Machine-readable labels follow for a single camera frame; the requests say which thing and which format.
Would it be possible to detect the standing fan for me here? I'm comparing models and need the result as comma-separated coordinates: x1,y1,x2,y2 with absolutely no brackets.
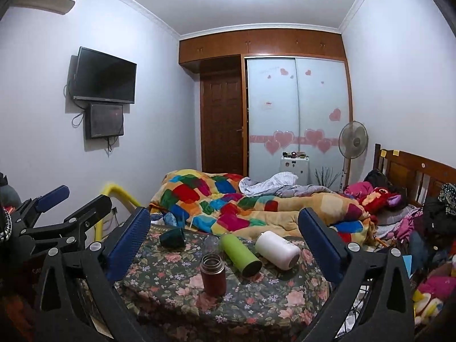
338,121,368,190

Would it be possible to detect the yellow and white plush toy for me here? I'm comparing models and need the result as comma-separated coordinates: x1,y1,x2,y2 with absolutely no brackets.
413,285,445,325

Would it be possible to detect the yellow pipe rail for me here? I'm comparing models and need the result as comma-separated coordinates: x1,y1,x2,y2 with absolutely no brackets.
93,183,143,241

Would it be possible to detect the brown wooden door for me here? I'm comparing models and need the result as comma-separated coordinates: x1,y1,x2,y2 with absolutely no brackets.
200,57,246,175

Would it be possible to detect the pile of clothes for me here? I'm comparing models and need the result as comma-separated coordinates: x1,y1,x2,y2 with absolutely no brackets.
378,182,456,328

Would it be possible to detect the wardrobe with heart stickers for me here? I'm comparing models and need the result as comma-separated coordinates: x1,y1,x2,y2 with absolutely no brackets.
179,28,353,186

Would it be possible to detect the black bag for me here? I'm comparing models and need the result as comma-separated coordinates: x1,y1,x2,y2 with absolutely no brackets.
363,169,392,190

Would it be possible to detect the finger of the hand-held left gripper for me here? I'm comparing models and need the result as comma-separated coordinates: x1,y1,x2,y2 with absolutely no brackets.
7,184,71,237
21,195,113,256

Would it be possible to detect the black wire basket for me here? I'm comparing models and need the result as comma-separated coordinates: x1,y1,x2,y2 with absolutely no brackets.
338,278,375,333

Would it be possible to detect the colourful patchwork quilt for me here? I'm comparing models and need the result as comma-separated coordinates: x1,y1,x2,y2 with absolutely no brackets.
150,169,378,246

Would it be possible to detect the green spiky plant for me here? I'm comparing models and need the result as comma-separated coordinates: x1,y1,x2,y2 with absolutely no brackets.
313,166,343,189

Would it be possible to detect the wooden bed headboard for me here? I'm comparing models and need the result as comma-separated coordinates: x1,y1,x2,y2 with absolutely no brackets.
373,143,456,207

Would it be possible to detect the dark green cup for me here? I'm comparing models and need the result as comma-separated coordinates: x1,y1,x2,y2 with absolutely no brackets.
159,228,186,249

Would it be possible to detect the red-brown thermos cup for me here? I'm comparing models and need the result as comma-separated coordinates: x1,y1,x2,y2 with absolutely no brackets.
199,254,227,296

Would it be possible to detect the red plush toy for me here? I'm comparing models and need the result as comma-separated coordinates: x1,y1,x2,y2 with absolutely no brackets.
356,187,401,210

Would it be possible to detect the small black wall monitor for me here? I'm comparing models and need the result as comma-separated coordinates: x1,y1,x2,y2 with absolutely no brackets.
84,103,125,139

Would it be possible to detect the green insulated bottle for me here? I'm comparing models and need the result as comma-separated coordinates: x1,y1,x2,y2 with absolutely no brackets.
219,233,263,268

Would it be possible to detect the floral tablecloth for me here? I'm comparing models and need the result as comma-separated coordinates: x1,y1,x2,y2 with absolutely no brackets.
78,225,333,342

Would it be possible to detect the wall-mounted black television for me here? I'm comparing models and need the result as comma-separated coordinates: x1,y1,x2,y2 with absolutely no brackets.
68,46,138,105

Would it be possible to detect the white insulated bottle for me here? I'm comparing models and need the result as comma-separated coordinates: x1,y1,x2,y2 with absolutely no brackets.
255,230,301,270

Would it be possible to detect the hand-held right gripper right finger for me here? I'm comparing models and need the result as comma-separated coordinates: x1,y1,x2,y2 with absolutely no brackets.
297,207,417,342

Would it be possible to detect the small white cabinet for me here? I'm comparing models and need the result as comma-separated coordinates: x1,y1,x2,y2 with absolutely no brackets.
280,155,310,186

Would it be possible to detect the pink garment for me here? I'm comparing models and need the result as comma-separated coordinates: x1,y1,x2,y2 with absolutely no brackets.
344,182,374,199

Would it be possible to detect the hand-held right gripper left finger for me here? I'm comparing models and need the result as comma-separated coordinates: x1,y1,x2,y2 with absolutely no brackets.
34,207,152,342

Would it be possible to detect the grey striped cloth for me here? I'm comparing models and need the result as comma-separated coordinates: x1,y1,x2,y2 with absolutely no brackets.
239,173,335,198

